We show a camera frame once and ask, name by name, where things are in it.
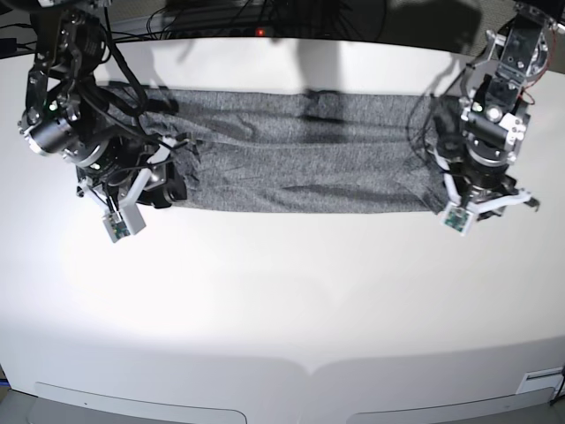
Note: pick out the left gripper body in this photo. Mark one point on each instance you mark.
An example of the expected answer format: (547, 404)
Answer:
(479, 181)

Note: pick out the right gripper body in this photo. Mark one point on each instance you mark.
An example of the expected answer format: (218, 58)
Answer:
(113, 172)

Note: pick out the grey long-sleeve T-shirt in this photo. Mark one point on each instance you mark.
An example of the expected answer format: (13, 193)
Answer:
(316, 152)

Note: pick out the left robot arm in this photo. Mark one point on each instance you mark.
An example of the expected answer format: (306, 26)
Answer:
(494, 118)

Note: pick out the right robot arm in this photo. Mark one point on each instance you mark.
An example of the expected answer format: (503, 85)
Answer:
(84, 103)

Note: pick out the black power strip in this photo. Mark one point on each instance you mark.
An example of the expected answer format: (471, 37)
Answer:
(178, 32)

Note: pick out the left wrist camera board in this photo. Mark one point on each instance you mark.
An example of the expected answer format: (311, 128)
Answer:
(457, 218)

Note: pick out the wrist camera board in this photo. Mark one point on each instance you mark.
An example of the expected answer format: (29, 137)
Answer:
(125, 222)
(457, 218)

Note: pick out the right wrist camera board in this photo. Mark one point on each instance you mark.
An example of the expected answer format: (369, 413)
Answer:
(125, 222)

